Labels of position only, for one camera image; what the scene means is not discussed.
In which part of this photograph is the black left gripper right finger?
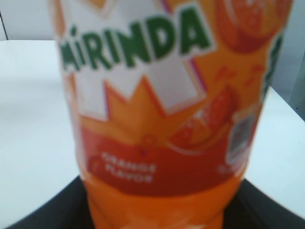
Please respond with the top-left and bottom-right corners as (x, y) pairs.
(224, 179), (305, 229)

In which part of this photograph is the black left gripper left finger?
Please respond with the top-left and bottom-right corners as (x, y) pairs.
(7, 176), (94, 229)

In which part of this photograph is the orange Mirinda soda bottle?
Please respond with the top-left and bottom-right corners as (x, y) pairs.
(49, 0), (293, 229)

